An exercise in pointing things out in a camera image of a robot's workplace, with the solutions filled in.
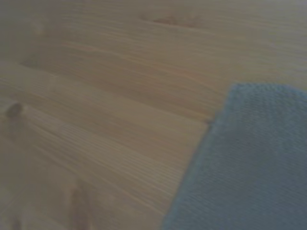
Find grey towel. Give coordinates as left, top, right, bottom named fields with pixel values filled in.
left=161, top=82, right=307, bottom=230

